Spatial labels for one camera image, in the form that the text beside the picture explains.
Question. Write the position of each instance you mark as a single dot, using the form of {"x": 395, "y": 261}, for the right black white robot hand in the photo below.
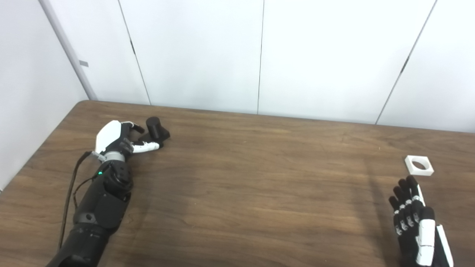
{"x": 425, "y": 237}

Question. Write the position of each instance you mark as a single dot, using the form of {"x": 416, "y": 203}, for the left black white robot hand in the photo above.
{"x": 109, "y": 135}

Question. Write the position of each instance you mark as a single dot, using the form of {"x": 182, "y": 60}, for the white square piece with hole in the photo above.
{"x": 426, "y": 171}

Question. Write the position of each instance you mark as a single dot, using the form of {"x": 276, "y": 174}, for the black peg with square base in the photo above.
{"x": 156, "y": 129}

